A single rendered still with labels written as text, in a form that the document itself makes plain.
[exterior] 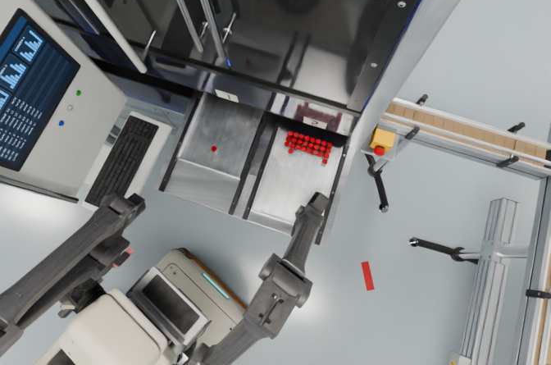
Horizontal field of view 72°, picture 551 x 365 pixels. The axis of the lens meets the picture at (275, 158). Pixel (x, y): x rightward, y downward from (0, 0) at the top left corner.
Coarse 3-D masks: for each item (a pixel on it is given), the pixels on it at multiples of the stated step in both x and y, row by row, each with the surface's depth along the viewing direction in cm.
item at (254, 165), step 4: (252, 164) 144; (256, 164) 143; (252, 168) 145; (256, 168) 144; (252, 172) 146; (256, 172) 146; (248, 176) 147; (252, 176) 147; (256, 176) 147; (248, 180) 147; (252, 180) 147; (248, 184) 146; (252, 184) 146; (244, 188) 146; (248, 188) 146; (252, 188) 146; (244, 192) 145; (248, 192) 145; (244, 196) 145; (248, 196) 145
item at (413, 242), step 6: (408, 240) 224; (414, 240) 221; (420, 240) 217; (414, 246) 223; (420, 246) 218; (426, 246) 215; (432, 246) 214; (438, 246) 212; (444, 246) 212; (444, 252) 211; (450, 252) 210; (456, 252) 209; (456, 258) 209
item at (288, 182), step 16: (272, 160) 148; (288, 160) 148; (304, 160) 148; (320, 160) 148; (336, 160) 148; (272, 176) 147; (288, 176) 147; (304, 176) 146; (320, 176) 146; (272, 192) 145; (288, 192) 145; (304, 192) 145; (320, 192) 145; (256, 208) 144; (272, 208) 144; (288, 208) 143
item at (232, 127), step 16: (208, 96) 156; (208, 112) 154; (224, 112) 154; (240, 112) 154; (256, 112) 154; (192, 128) 153; (208, 128) 152; (224, 128) 152; (240, 128) 152; (256, 128) 152; (192, 144) 151; (208, 144) 151; (224, 144) 151; (240, 144) 150; (192, 160) 149; (208, 160) 149; (224, 160) 149; (240, 160) 149; (240, 176) 146
